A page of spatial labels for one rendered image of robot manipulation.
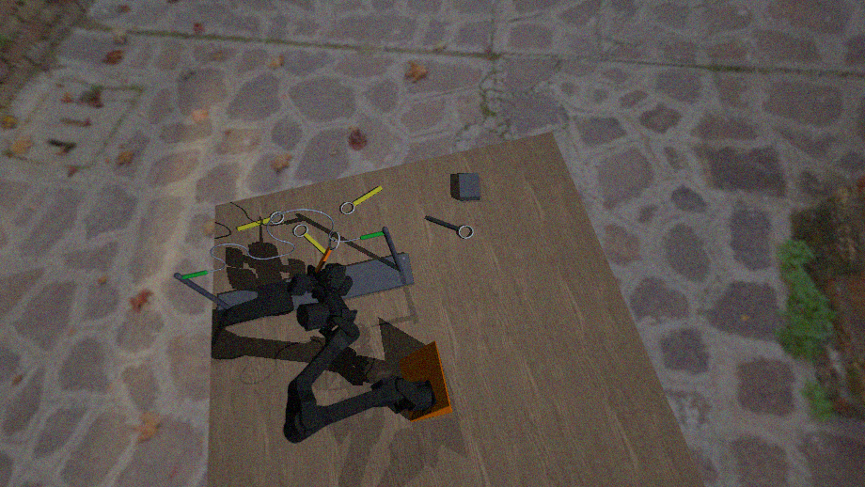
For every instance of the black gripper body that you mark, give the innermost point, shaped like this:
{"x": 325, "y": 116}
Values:
{"x": 301, "y": 283}

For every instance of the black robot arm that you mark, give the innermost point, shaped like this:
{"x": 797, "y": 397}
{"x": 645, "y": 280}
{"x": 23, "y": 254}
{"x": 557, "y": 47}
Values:
{"x": 303, "y": 416}

